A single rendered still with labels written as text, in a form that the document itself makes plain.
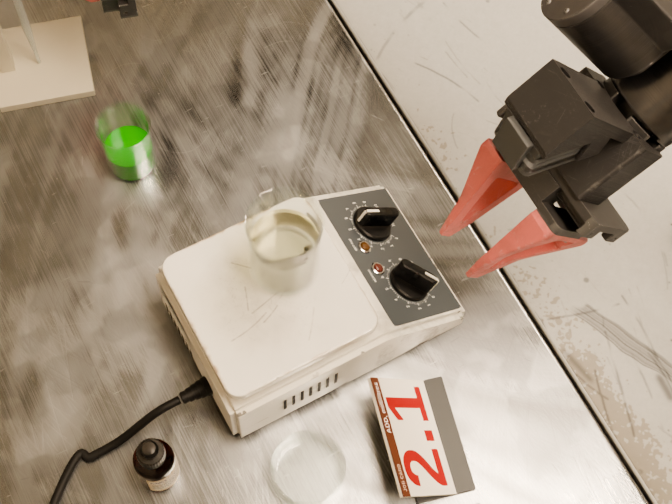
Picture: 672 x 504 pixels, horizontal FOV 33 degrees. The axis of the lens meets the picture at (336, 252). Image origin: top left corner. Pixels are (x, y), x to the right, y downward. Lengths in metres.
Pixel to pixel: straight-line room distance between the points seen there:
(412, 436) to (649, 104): 0.30
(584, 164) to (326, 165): 0.30
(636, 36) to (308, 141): 0.37
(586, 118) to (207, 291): 0.31
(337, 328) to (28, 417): 0.25
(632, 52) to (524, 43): 0.36
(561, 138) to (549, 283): 0.30
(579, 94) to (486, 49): 0.39
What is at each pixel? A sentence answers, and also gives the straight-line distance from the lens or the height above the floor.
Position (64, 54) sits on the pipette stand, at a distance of 1.02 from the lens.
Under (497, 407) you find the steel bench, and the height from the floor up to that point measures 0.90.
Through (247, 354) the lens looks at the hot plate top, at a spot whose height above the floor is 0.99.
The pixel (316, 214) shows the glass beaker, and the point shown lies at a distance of 0.76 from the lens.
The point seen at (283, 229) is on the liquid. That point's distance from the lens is 0.78.
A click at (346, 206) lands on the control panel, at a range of 0.87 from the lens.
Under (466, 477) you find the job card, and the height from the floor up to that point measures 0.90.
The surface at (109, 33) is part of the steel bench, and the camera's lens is 1.04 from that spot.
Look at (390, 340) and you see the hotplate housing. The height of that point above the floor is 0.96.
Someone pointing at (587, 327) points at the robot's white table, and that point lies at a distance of 0.92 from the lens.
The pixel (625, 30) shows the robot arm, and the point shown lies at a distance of 0.68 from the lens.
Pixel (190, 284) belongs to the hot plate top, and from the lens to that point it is 0.81.
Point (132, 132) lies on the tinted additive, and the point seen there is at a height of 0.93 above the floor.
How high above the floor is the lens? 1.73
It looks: 65 degrees down
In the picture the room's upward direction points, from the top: 4 degrees clockwise
